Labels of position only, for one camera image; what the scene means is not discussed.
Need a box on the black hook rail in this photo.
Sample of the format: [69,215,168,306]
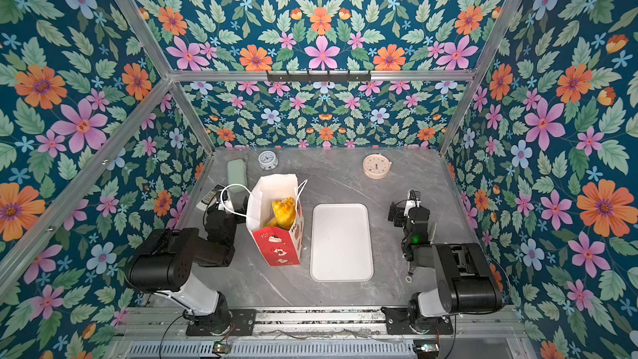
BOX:
[266,71,372,83]

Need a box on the white round alarm clock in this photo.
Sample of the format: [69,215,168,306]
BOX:
[258,151,278,171]

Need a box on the yellow fake croissant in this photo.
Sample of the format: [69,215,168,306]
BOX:
[266,197,297,230]

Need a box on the white remote control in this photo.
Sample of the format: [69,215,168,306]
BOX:
[196,184,225,211]

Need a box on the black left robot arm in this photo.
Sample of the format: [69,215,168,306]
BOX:
[125,198,237,335]

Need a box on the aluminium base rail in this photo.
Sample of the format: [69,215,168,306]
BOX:
[115,306,528,339]

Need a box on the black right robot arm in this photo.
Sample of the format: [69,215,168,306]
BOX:
[388,199,504,333]

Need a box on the white rectangular tray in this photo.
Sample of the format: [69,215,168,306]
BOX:
[310,204,374,283]

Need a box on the green glasses case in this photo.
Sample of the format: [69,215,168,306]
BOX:
[227,159,248,194]

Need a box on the red white paper bag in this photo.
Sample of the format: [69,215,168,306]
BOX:
[246,174,307,267]

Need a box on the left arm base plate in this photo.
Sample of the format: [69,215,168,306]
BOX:
[185,309,257,337]

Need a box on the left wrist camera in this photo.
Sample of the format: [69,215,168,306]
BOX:
[217,199,237,214]

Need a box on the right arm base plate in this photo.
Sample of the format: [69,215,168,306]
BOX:
[380,307,454,336]

